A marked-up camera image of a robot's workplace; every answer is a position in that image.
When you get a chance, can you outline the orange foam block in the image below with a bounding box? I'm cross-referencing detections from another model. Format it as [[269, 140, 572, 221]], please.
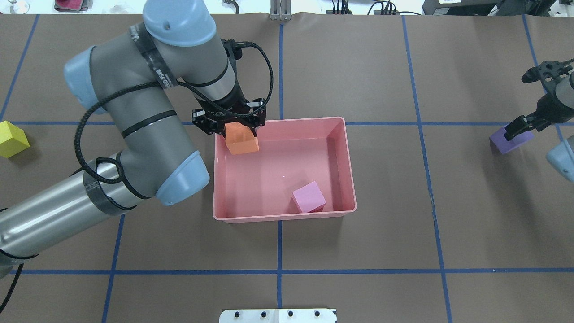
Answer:
[[224, 122, 260, 155]]

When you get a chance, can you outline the pink plastic bin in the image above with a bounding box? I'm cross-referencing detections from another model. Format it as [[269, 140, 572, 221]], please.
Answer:
[[213, 117, 357, 223]]

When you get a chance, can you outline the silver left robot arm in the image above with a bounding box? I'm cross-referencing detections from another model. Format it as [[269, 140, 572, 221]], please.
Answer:
[[1, 0, 271, 277]]

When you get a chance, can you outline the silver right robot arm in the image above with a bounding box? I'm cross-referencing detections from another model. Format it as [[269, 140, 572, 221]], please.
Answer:
[[504, 59, 574, 182]]

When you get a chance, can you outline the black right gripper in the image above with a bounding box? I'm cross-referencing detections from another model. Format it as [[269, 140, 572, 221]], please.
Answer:
[[504, 59, 574, 141]]

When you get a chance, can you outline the aluminium frame post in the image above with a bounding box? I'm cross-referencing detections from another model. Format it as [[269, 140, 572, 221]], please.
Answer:
[[269, 0, 292, 22]]

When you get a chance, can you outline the pink foam block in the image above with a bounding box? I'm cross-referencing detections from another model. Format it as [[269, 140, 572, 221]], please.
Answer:
[[292, 181, 326, 213]]

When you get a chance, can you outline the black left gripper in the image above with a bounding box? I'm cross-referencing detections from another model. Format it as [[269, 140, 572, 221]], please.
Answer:
[[192, 98, 267, 137]]

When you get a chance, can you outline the purple foam block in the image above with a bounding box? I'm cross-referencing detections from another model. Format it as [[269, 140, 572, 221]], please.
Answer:
[[489, 127, 535, 155]]

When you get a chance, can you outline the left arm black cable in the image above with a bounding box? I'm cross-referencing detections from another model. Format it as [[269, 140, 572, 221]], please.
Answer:
[[74, 39, 274, 185]]

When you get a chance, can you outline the yellow foam block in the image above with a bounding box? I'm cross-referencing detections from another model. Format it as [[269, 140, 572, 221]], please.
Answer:
[[0, 120, 30, 159]]

